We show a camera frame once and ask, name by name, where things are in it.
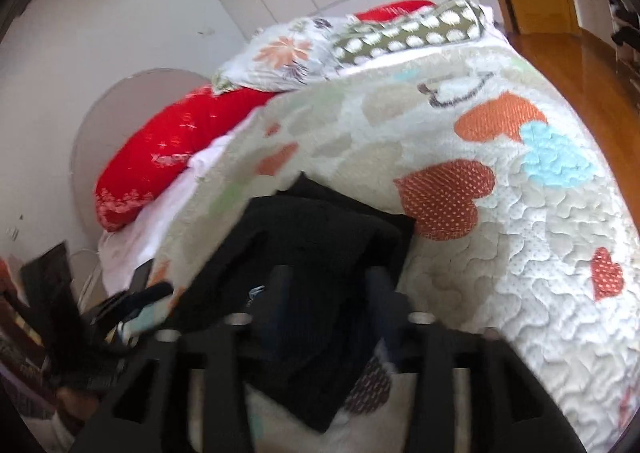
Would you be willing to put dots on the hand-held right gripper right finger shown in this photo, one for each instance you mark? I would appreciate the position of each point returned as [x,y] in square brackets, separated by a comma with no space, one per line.
[381,303]

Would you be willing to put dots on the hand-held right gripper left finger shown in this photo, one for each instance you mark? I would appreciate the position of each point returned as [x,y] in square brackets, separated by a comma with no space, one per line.
[277,303]

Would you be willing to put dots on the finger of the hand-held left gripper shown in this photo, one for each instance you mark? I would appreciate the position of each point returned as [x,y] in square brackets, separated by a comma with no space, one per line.
[145,320]
[150,293]

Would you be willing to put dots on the black pants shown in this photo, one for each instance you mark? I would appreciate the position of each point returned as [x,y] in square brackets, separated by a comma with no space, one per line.
[310,233]

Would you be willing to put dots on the person's left forearm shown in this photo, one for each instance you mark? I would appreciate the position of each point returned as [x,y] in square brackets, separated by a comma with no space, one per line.
[75,405]

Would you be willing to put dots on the white bed sheet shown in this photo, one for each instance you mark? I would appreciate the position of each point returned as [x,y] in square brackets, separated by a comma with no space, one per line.
[165,213]

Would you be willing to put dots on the heart print quilted bedspread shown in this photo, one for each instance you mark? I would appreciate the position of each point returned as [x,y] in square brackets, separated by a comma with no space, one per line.
[500,258]

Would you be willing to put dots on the red printed blanket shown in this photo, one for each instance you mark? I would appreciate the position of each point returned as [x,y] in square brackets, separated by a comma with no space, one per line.
[165,138]

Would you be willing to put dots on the beige rounded headboard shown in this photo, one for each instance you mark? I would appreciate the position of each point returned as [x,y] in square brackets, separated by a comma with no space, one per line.
[115,108]

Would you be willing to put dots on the floral white pillow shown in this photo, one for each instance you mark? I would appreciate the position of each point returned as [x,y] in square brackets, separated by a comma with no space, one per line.
[285,50]

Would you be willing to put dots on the green sheep print bolster pillow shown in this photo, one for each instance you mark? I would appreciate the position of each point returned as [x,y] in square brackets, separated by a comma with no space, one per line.
[410,30]

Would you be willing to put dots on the red pillow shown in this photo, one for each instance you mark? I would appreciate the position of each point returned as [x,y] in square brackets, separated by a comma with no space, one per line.
[395,10]

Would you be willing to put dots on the white shoe rack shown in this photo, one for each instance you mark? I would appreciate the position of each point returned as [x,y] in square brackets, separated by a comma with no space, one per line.
[625,33]

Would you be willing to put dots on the white wall socket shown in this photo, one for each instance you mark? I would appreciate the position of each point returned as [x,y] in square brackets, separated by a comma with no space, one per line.
[14,234]

